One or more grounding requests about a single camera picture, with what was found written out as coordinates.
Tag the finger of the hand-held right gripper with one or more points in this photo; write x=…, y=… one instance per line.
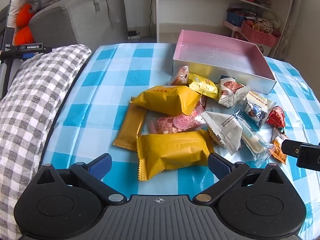
x=290, y=148

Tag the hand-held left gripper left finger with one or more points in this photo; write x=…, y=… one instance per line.
x=100, y=166

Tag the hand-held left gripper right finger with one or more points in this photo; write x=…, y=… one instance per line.
x=220, y=166

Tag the small orange snack packet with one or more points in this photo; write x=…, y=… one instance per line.
x=278, y=145

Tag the clear packet with white stick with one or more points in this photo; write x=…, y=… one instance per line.
x=255, y=142

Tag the white triangular snack packet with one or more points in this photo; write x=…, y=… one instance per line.
x=223, y=130

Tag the large yellow snack packet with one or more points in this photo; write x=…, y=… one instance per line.
x=175, y=152
x=165, y=100

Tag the long golden bar packet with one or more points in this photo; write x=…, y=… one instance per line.
x=130, y=127

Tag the white and blue snack packet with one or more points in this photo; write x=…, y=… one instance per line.
x=257, y=110

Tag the pink peach snack packet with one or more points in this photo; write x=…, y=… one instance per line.
x=175, y=123

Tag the dark red snack packet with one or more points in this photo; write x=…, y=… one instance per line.
x=203, y=102

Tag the white packet with brown picture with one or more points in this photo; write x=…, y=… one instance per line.
x=231, y=91

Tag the small yellow snack packet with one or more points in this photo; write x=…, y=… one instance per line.
x=203, y=86

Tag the small clear reddish snack packet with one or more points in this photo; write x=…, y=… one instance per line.
x=180, y=76

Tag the pink-lined cardboard box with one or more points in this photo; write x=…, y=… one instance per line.
x=215, y=55

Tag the grey checkered pillow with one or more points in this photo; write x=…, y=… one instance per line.
x=37, y=92

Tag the white printed storage stool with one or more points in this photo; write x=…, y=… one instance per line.
x=262, y=48

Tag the pink plastic basket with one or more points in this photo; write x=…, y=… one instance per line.
x=260, y=36

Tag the blue checkered tablecloth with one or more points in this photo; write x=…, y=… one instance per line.
x=155, y=62

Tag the patterned curtain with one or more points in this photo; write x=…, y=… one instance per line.
x=290, y=30

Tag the beige plush toy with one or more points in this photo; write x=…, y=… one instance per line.
x=273, y=20

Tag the small pink shelf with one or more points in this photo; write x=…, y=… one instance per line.
x=232, y=27

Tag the power strip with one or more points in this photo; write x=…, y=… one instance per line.
x=132, y=33

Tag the black device on stand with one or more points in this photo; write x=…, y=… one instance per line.
x=30, y=48

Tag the blue box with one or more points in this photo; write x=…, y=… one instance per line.
x=235, y=17

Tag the grey sofa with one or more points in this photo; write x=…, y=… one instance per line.
x=75, y=22

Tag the orange plush toy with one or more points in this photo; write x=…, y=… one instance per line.
x=22, y=17

